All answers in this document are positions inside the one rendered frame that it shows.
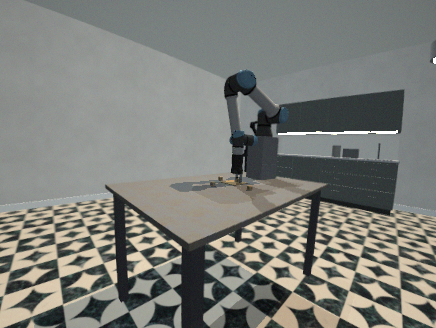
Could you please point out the tan flat mat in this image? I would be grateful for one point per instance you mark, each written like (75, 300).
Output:
(232, 182)

